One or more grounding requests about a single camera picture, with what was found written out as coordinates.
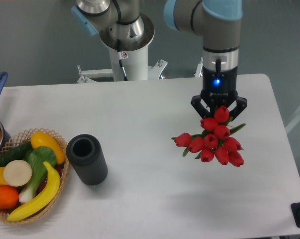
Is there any red tulip bouquet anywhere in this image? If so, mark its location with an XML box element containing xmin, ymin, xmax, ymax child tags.
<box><xmin>171</xmin><ymin>106</ymin><xmax>245</xmax><ymax>167</ymax></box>

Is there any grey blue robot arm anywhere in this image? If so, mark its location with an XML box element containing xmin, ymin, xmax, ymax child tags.
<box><xmin>71</xmin><ymin>0</ymin><xmax>247</xmax><ymax>119</ymax></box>

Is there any woven wicker basket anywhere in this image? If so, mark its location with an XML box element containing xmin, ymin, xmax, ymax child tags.
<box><xmin>0</xmin><ymin>128</ymin><xmax>70</xmax><ymax>225</ymax></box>

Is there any dark grey ribbed vase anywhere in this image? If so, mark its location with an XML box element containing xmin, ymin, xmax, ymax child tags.
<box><xmin>66</xmin><ymin>134</ymin><xmax>108</xmax><ymax>186</ymax></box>

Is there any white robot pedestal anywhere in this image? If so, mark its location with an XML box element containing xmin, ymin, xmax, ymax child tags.
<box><xmin>77</xmin><ymin>46</ymin><xmax>168</xmax><ymax>83</ymax></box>

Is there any green bok choy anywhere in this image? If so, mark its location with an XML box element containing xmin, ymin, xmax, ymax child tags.
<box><xmin>19</xmin><ymin>146</ymin><xmax>56</xmax><ymax>204</ymax></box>

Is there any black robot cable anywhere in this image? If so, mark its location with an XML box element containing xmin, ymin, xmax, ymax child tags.
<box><xmin>116</xmin><ymin>39</ymin><xmax>129</xmax><ymax>81</ymax></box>

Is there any beige round potato slice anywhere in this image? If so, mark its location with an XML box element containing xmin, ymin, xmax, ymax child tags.
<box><xmin>3</xmin><ymin>160</ymin><xmax>32</xmax><ymax>187</ymax></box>

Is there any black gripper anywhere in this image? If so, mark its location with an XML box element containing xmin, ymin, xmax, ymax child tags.
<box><xmin>191</xmin><ymin>67</ymin><xmax>247</xmax><ymax>121</ymax></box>

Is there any orange fruit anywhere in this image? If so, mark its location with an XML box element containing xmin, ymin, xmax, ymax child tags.
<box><xmin>0</xmin><ymin>186</ymin><xmax>19</xmax><ymax>210</ymax></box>

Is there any green cucumber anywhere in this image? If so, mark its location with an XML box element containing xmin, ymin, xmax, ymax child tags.
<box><xmin>0</xmin><ymin>141</ymin><xmax>33</xmax><ymax>167</ymax></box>

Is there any yellow banana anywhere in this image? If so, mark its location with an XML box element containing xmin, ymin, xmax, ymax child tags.
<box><xmin>7</xmin><ymin>161</ymin><xmax>60</xmax><ymax>222</ymax></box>

